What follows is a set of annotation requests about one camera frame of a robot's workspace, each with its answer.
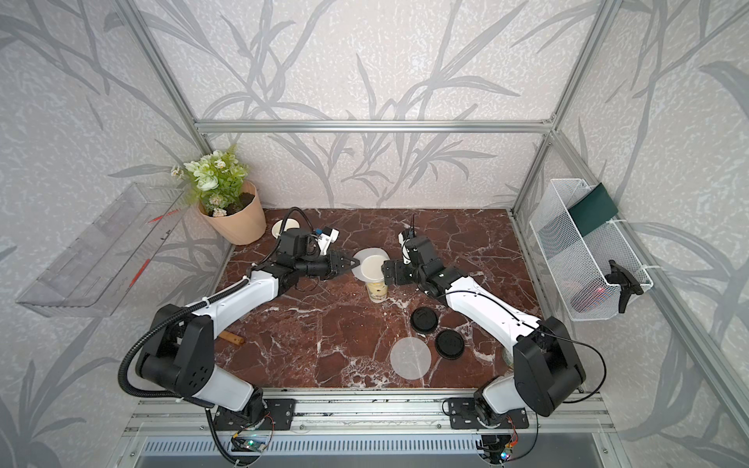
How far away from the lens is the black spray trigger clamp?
552mm

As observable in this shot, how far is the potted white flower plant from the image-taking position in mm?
897

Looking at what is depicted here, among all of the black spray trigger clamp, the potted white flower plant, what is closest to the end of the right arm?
the black spray trigger clamp

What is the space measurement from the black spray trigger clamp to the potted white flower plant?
1047 mm

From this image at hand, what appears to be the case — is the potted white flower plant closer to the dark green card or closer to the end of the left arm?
the end of the left arm

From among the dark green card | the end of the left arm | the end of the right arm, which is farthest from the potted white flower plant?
the dark green card
